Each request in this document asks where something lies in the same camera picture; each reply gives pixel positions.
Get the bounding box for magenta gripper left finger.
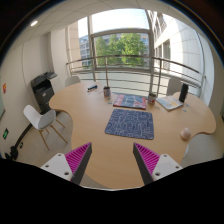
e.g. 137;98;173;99
41;143;92;185

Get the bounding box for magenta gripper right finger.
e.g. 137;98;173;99
133;143;182;185

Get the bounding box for dark blue patterned mouse pad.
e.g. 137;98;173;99
105;109;154;140

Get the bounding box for white chair wooden legs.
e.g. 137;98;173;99
23;105;66;143

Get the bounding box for light open magazine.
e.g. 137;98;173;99
156;96;183;111

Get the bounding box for red and blue book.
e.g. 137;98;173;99
113;94;146;110

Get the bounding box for patterned cup right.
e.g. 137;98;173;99
148;93;156;105

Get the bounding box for patterned cup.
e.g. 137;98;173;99
103;86;111;97
148;93;156;105

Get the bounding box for black cylindrical bottle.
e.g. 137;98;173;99
179;83;189;103

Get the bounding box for small black box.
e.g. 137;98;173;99
87;85;98;92

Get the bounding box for patterned cup left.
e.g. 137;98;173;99
103;86;111;97

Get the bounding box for white chair far right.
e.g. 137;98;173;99
166;78;182;95

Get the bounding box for white chair far left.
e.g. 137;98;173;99
65;76;80;87

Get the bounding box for black office printer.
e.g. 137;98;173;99
31;72;56;114

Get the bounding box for metal window railing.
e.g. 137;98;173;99
67;55;205;96

